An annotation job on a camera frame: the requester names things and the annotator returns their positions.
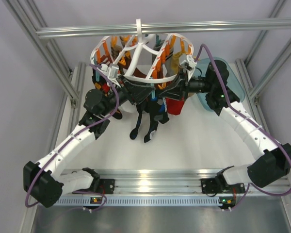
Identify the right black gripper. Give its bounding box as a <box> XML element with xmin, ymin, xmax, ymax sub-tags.
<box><xmin>160</xmin><ymin>68</ymin><xmax>214</xmax><ymax>102</ymax></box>

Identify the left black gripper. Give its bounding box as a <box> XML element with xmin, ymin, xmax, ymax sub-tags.
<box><xmin>100</xmin><ymin>74</ymin><xmax>155</xmax><ymax>117</ymax></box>

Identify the teal clothes peg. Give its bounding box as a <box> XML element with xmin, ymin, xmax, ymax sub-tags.
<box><xmin>150</xmin><ymin>83</ymin><xmax>156</xmax><ymax>101</ymax></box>

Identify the black blue sock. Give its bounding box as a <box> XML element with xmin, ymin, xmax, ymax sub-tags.
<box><xmin>129</xmin><ymin>100</ymin><xmax>149</xmax><ymax>140</ymax></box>
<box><xmin>144</xmin><ymin>97</ymin><xmax>169</xmax><ymax>143</ymax></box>

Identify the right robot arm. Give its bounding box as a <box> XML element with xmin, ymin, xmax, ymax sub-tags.
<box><xmin>162</xmin><ymin>58</ymin><xmax>291</xmax><ymax>196</ymax></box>

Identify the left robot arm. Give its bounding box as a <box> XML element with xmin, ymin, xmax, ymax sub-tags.
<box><xmin>23</xmin><ymin>79</ymin><xmax>155</xmax><ymax>208</ymax></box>

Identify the white round clip hanger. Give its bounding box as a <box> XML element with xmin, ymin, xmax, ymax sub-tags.
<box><xmin>90</xmin><ymin>32</ymin><xmax>197</xmax><ymax>89</ymax></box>

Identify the red santa sock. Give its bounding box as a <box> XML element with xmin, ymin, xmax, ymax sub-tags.
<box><xmin>165</xmin><ymin>98</ymin><xmax>185</xmax><ymax>116</ymax></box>

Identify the brown sock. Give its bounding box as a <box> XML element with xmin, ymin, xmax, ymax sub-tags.
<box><xmin>131</xmin><ymin>68</ymin><xmax>158</xmax><ymax>84</ymax></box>

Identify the mustard yellow sock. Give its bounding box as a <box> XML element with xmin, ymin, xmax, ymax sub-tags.
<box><xmin>170</xmin><ymin>51</ymin><xmax>187</xmax><ymax>74</ymax></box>

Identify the argyle red yellow sock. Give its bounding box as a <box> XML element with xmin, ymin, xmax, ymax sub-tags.
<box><xmin>92</xmin><ymin>69</ymin><xmax>123</xmax><ymax>120</ymax></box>

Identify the teal plastic basin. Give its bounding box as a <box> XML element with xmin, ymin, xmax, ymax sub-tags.
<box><xmin>194</xmin><ymin>57</ymin><xmax>245</xmax><ymax>102</ymax></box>

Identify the aluminium top crossbar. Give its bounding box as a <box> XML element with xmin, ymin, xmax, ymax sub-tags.
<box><xmin>36</xmin><ymin>17</ymin><xmax>291</xmax><ymax>39</ymax></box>

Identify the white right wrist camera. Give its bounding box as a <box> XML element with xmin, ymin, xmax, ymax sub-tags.
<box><xmin>180</xmin><ymin>54</ymin><xmax>197</xmax><ymax>80</ymax></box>

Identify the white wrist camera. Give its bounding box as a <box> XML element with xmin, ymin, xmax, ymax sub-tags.
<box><xmin>100</xmin><ymin>64</ymin><xmax>120</xmax><ymax>86</ymax></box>
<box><xmin>180</xmin><ymin>54</ymin><xmax>197</xmax><ymax>80</ymax></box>

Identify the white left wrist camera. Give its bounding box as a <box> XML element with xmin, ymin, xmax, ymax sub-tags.
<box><xmin>100</xmin><ymin>64</ymin><xmax>120</xmax><ymax>86</ymax></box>

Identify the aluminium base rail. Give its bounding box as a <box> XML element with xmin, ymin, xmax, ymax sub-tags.
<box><xmin>53</xmin><ymin>168</ymin><xmax>291</xmax><ymax>207</ymax></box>

